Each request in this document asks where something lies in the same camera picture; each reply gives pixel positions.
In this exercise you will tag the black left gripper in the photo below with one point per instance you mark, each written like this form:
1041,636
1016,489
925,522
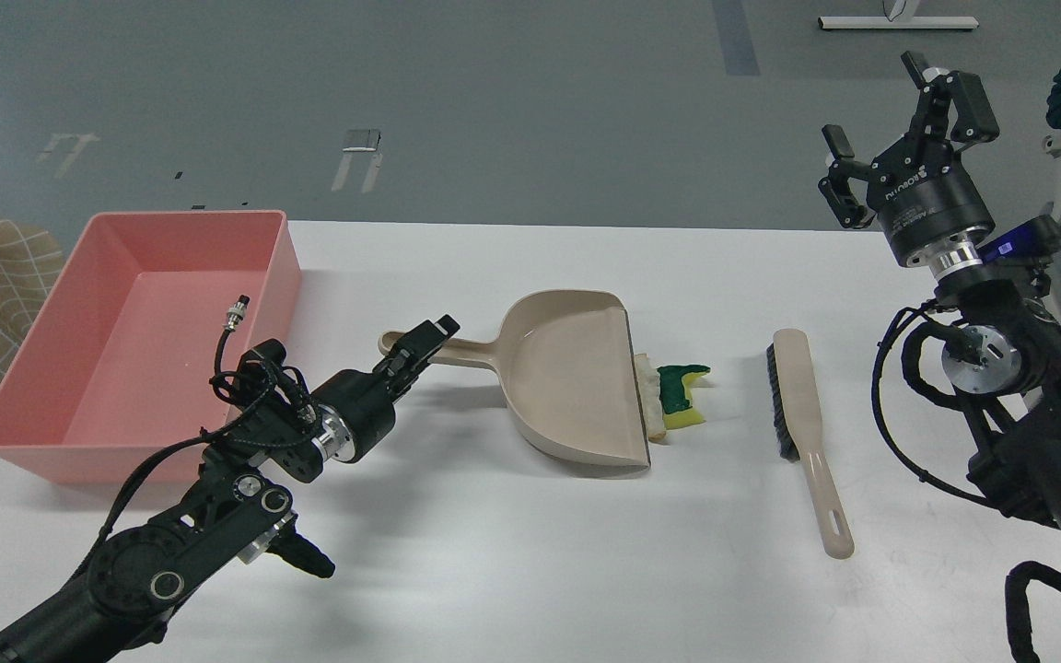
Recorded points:
357,409

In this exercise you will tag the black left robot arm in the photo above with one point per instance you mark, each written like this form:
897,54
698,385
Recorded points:
132,582

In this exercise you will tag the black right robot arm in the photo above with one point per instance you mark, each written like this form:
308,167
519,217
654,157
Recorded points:
985,345

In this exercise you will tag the beige plastic dustpan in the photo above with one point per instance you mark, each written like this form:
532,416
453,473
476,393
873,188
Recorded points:
564,361

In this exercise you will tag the white desk base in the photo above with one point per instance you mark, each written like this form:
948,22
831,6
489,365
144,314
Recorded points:
897,15

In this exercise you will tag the green yellow sponge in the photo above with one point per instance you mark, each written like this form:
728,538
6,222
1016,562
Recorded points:
676,395

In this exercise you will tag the white bread slice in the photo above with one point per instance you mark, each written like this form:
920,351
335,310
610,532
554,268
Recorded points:
648,383

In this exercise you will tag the beige hand brush black bristles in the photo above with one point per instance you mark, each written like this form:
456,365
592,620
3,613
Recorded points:
800,434

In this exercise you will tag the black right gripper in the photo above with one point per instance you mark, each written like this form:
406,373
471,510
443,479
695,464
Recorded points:
921,194

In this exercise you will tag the pink plastic bin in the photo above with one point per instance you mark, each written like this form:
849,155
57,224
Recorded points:
117,365

